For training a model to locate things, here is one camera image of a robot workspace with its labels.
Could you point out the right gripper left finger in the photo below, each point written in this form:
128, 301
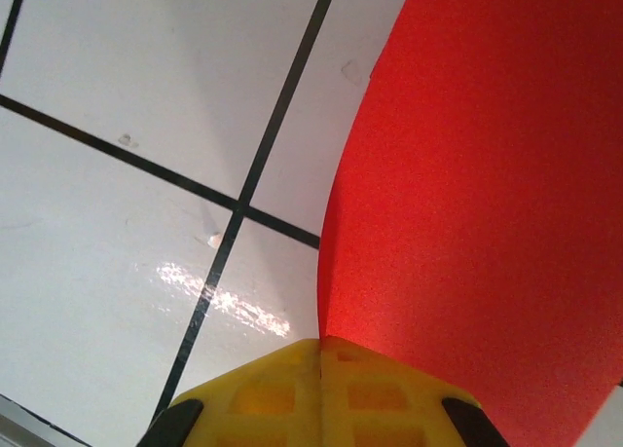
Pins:
263, 398

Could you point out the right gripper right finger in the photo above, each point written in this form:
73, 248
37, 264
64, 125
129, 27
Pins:
384, 398

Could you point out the red square paper sheet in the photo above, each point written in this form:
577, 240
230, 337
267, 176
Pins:
462, 174

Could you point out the aluminium table rail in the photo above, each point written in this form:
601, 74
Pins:
19, 432

